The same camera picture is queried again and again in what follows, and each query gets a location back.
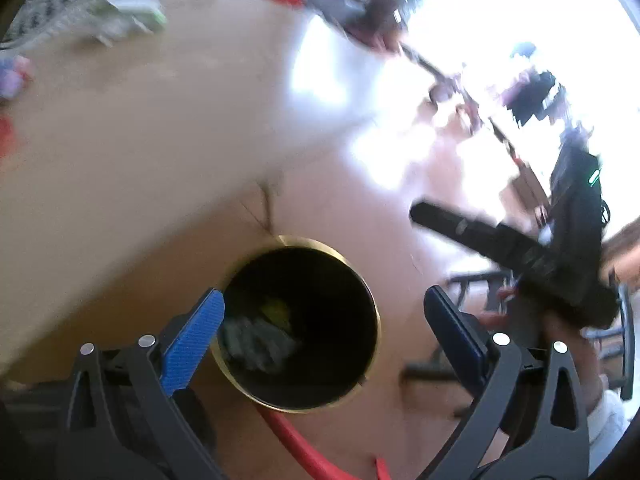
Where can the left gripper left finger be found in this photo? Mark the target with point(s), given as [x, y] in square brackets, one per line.
[119, 415]

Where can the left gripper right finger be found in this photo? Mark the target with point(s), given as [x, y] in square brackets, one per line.
[527, 419]

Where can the white sleeve forearm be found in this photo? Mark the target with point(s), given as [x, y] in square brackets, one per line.
[607, 424]

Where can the black gold-rimmed trash bin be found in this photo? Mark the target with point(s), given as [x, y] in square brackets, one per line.
[334, 321]

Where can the red snack box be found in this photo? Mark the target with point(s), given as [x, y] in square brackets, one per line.
[7, 136]

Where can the torn white green package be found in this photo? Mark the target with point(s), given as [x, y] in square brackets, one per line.
[110, 21]

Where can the red chair frame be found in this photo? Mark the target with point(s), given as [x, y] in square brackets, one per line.
[311, 460]

